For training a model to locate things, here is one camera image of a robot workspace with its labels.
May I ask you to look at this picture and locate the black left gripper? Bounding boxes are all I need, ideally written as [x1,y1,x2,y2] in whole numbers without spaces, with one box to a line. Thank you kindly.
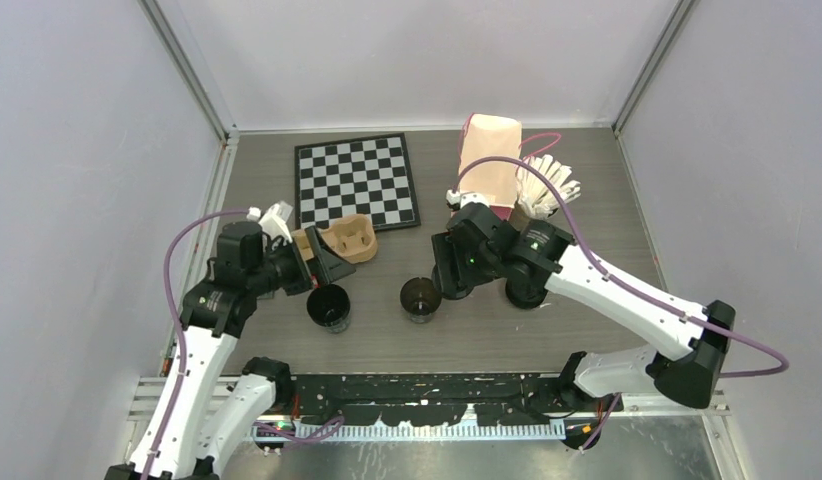
[247,225,354,296]

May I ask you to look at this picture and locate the black coffee cup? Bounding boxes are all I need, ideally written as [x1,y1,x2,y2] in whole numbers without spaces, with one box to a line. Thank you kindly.
[306,284,351,334]
[399,277,442,324]

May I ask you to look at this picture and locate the stack of black lids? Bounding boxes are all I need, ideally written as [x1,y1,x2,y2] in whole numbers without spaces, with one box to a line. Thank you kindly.
[505,279,548,310]

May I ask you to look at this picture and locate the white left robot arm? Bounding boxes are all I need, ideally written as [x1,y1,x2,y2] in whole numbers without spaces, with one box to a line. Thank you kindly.
[105,220,356,479]

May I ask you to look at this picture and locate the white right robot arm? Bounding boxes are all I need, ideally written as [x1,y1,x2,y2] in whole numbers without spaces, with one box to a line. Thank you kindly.
[431,203,735,411]

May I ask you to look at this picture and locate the brown cardboard cup carrier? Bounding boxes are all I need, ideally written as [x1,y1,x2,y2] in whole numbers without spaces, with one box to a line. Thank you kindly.
[317,214,378,264]

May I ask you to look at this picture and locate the cup of white paper straws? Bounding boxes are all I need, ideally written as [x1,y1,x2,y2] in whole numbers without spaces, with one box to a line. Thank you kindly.
[514,154,581,220]

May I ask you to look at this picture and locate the black white chessboard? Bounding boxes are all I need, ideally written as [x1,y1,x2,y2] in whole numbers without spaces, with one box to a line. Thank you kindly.
[294,133,422,232]

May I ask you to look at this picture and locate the pink paper bag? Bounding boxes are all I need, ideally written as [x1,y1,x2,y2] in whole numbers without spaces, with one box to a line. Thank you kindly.
[447,113,534,220]

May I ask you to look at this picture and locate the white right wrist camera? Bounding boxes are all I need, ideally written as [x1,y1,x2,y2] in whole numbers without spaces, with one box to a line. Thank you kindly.
[445,190,490,212]

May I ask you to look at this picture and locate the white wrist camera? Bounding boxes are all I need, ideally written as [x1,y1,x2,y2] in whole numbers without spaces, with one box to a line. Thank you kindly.
[445,190,490,212]
[258,201,294,246]

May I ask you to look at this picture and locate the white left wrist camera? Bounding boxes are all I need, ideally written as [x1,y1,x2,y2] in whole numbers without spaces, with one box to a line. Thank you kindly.
[258,201,294,246]

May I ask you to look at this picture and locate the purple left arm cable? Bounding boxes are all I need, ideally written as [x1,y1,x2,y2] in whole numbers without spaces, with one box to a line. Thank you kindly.
[137,207,263,480]

